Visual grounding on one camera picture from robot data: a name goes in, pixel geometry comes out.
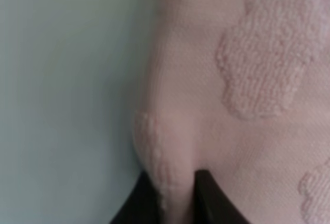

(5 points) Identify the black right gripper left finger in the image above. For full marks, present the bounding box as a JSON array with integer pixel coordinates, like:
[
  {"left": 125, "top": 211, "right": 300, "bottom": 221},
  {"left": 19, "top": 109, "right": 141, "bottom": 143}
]
[{"left": 110, "top": 172, "right": 163, "bottom": 224}]

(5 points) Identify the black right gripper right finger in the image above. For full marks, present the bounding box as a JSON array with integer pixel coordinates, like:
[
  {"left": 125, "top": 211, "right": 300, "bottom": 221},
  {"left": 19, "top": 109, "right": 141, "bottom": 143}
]
[{"left": 193, "top": 170, "right": 249, "bottom": 224}]

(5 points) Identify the pink towel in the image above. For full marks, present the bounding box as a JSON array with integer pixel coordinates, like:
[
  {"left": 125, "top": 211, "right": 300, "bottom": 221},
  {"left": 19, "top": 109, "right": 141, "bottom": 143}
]
[{"left": 135, "top": 0, "right": 329, "bottom": 223}]

